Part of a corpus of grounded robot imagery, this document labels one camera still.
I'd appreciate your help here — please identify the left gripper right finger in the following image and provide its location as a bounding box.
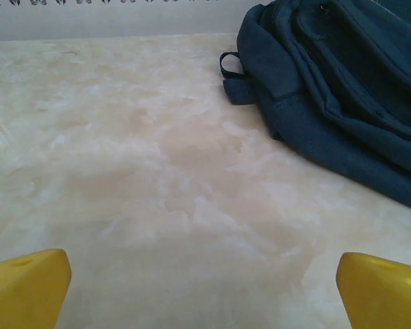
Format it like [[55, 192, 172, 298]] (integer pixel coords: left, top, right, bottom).
[[336, 252, 411, 329]]

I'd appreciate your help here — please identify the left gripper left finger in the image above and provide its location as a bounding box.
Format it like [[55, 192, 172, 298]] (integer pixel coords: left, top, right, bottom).
[[0, 249, 72, 329]]

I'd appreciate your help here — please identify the navy blue backpack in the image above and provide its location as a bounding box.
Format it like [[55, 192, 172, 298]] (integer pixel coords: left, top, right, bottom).
[[220, 0, 411, 216]]

